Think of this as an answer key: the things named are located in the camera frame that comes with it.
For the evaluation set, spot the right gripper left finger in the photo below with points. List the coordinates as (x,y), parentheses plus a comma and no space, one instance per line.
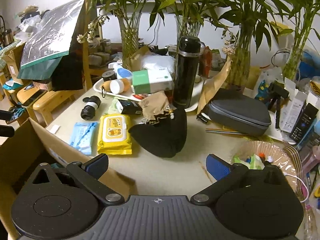
(86,176)

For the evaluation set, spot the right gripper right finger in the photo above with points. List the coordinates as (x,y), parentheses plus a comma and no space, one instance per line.
(227,177)

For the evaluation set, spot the blue tissue pack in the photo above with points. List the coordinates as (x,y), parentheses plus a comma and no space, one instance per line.
(82,136)

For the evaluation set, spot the yellow wet wipes pack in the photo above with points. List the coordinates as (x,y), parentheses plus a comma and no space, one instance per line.
(113,135)

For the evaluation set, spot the black trash bag roll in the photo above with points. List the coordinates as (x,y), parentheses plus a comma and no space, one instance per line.
(91,105)

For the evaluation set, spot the black knit beanie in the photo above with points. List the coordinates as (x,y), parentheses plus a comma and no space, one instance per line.
(163,137)

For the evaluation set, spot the black tissue pack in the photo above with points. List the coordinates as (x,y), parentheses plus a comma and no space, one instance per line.
(127,107)

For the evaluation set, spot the beige drawstring pouch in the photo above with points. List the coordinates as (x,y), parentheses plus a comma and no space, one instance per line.
(155,107)

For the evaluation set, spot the green wet wipes pack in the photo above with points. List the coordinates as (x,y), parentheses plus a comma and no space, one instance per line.
(113,107)

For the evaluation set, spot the woven basket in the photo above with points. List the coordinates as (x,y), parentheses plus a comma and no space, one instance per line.
(255,153)

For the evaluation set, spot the grey zip case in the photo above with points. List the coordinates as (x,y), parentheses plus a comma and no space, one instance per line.
(238,112)

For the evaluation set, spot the cardboard box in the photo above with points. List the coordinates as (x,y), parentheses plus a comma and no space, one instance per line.
(39,200)

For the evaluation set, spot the wooden stool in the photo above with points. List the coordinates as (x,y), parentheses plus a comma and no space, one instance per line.
(50,101)

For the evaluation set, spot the brown paper bag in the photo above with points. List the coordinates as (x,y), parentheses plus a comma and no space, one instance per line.
(212,85)

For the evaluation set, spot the orange white pill bottle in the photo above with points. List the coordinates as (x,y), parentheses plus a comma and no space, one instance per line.
(119,86)

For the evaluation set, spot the white plastic tray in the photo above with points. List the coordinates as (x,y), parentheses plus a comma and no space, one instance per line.
(129,95)

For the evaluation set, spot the black thermos bottle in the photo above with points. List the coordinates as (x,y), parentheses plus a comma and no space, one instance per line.
(188,55)

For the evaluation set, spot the black tall box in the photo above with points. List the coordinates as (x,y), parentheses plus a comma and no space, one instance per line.
(304,122)

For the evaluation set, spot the small black round speaker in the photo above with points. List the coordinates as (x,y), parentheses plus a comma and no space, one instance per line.
(109,75)

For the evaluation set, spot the green white box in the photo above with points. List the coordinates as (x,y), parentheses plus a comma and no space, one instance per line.
(150,81)

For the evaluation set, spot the silver green foil bag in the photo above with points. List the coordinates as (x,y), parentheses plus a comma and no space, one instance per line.
(53,40)

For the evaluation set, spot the white plastic bag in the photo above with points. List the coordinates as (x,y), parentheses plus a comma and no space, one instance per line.
(155,61)

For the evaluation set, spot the right glass vase plant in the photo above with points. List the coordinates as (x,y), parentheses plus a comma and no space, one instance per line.
(256,20)

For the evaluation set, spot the glass vase plant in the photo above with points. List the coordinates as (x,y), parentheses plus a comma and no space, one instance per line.
(256,20)
(128,13)
(190,14)

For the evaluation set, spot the middle glass vase plant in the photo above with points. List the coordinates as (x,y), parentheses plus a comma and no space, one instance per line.
(190,14)

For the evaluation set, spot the left glass vase plant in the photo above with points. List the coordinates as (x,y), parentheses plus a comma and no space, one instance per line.
(128,13)

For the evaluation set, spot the far right vase plant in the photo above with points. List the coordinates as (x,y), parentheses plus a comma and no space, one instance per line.
(302,13)

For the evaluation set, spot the tan keychain pouch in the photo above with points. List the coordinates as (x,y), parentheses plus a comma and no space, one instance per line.
(105,87)

